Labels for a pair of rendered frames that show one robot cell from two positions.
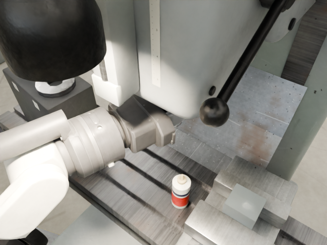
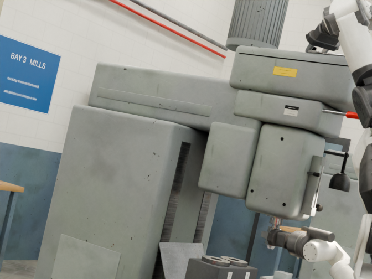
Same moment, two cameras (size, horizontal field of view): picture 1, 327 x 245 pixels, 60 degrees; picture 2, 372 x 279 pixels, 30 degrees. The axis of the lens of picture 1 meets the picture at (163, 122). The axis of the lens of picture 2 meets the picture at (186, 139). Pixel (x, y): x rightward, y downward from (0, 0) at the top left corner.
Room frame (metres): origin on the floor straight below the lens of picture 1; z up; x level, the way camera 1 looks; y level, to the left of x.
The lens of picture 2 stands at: (0.95, 2.45, 1.44)
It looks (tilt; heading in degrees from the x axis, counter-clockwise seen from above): 2 degrees up; 265
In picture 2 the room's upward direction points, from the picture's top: 13 degrees clockwise
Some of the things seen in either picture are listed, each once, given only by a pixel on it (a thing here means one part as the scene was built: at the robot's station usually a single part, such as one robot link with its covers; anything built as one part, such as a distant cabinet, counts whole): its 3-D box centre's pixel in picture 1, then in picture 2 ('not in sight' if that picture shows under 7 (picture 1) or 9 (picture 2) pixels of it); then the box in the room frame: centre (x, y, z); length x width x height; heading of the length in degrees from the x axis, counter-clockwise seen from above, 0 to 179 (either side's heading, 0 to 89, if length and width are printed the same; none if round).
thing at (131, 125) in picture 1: (122, 128); (291, 242); (0.31, 0.07, 1.23); 0.13 x 0.12 x 0.10; 34
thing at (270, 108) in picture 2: not in sight; (288, 114); (0.39, -0.04, 1.68); 0.34 x 0.24 x 0.10; 143
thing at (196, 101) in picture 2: not in sight; (183, 101); (0.76, -0.31, 1.66); 0.80 x 0.23 x 0.20; 143
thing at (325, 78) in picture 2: not in sight; (303, 79); (0.37, -0.02, 1.81); 0.47 x 0.26 x 0.16; 143
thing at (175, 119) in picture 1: (179, 117); not in sight; (0.33, -0.03, 1.24); 0.06 x 0.02 x 0.03; 124
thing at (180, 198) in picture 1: (181, 188); not in sight; (0.33, -0.04, 1.01); 0.04 x 0.04 x 0.11
